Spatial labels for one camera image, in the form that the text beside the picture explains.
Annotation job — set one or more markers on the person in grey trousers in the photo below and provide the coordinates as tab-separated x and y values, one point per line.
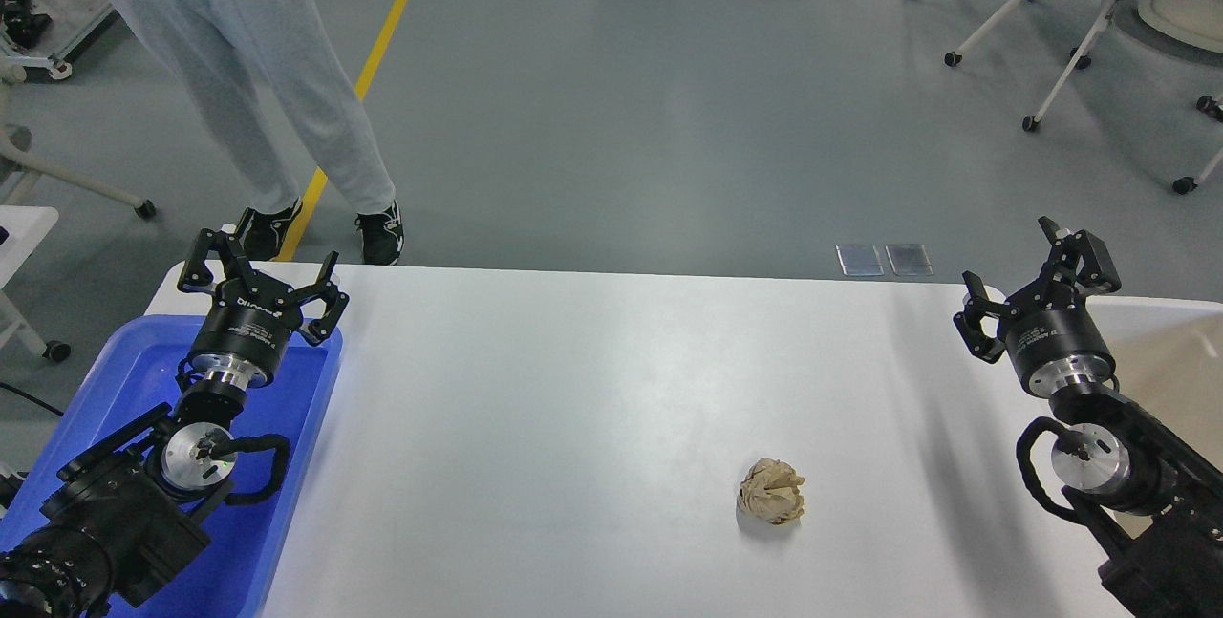
213	47

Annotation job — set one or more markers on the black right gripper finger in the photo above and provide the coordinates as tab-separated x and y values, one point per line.
977	306
1078	266

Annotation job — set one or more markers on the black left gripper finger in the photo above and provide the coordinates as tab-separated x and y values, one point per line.
317	330
224	247

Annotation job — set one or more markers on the brown paper ball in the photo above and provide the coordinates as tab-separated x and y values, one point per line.
771	492

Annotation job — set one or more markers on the metal floor plate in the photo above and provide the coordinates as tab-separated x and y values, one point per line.
859	260
909	260

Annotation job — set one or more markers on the beige plastic bin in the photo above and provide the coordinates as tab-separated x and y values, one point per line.
1168	358

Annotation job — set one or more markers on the right metal floor plate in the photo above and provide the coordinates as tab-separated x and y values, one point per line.
909	260

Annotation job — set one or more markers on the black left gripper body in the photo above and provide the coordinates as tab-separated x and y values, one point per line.
247	327

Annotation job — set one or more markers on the left metal floor plate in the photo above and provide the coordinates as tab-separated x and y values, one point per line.
859	260

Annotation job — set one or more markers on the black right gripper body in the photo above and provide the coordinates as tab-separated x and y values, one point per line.
1052	342

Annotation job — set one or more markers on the white chair at right edge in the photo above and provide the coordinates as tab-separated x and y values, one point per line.
1209	109

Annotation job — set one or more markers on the white rolling stand left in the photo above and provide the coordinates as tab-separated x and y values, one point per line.
22	169

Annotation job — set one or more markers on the blue plastic bin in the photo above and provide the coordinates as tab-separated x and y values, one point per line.
136	371

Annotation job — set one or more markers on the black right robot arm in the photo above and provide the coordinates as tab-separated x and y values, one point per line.
1100	460

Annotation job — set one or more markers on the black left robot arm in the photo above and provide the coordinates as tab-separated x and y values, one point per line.
128	517

